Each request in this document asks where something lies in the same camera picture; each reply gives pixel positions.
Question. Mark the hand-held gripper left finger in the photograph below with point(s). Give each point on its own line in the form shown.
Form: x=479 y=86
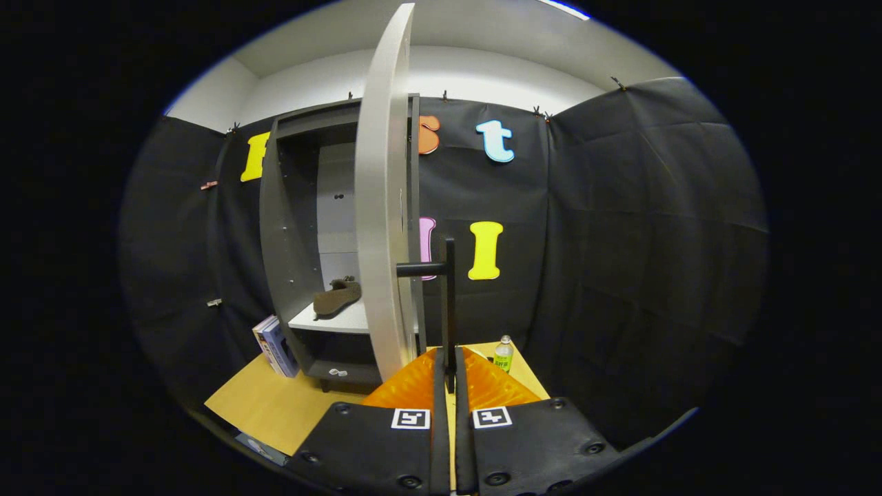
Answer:
x=439 y=413

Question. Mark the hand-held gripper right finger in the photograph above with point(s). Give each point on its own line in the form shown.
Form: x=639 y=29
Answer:
x=463 y=427

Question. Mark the brown fuzzy shoe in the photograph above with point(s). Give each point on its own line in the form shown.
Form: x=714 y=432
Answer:
x=336 y=297

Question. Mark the grey shoe cabinet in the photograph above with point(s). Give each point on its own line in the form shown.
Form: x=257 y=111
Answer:
x=279 y=227

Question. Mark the white cabinet shelf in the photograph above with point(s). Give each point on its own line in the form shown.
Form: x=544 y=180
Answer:
x=337 y=320

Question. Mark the green drink bottle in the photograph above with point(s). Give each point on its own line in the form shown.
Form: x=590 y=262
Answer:
x=504 y=357

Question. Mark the blue book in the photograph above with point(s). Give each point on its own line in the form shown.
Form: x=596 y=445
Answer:
x=281 y=348

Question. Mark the pale blue box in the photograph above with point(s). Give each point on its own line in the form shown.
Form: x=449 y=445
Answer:
x=262 y=449

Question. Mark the black backdrop cloth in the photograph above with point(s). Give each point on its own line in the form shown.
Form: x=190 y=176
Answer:
x=620 y=241

